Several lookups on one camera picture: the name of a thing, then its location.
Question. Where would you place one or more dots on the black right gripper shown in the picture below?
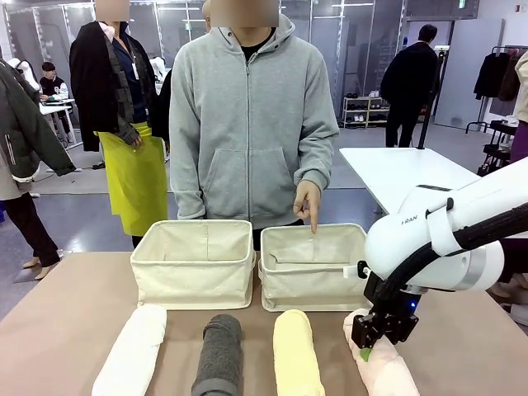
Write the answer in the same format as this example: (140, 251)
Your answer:
(392, 303)

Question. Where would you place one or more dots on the pink towel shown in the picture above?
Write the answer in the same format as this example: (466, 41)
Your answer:
(383, 371)

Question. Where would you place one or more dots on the yellow towel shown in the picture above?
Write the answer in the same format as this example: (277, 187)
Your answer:
(295, 354)

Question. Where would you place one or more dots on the dark grey towel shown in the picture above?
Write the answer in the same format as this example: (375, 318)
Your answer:
(218, 359)

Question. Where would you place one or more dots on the white towel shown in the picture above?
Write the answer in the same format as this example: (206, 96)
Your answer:
(132, 354)

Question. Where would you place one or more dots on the person's left forearm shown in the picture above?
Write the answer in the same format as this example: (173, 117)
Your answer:
(319, 161)

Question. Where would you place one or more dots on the person's right forearm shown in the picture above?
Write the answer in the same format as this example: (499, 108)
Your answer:
(185, 177)

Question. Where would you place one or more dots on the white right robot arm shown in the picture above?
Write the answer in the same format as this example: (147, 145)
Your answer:
(396, 247)

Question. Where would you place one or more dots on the person's left hand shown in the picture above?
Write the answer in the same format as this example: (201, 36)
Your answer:
(308, 200)

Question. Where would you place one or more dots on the cream fabric basket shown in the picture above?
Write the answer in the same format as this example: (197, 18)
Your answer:
(194, 276)
(305, 284)

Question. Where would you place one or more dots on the white side table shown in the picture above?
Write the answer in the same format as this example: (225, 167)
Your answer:
(404, 169)

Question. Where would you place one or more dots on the black utility cart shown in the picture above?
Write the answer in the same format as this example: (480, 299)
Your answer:
(497, 144)

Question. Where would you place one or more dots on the wooden shoe rack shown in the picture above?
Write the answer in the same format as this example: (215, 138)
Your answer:
(365, 111)

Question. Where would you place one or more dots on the black tripod pole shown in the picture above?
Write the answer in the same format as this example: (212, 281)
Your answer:
(429, 107)

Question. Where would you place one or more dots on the person in purple skirt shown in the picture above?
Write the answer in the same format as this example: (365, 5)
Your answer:
(520, 140)

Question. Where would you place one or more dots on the person in grey hoodie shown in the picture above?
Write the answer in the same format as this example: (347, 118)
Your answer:
(247, 136)

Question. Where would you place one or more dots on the man in black clothes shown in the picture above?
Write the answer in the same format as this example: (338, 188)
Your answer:
(408, 82)

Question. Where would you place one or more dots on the clothes rack with dark coats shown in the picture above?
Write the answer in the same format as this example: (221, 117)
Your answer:
(491, 76)

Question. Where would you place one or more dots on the person with yellow apron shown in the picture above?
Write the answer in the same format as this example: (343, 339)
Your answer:
(132, 165)

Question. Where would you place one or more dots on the white background desk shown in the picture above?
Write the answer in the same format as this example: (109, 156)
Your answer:
(57, 108)

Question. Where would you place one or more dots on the person in green jacket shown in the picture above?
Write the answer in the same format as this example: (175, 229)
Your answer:
(20, 136)

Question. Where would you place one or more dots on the seated person at desk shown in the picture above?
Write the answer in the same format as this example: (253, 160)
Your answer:
(53, 84)

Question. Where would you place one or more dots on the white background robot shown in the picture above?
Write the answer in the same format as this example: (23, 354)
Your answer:
(24, 70)

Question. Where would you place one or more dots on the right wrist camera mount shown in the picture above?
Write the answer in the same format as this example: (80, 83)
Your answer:
(349, 271)

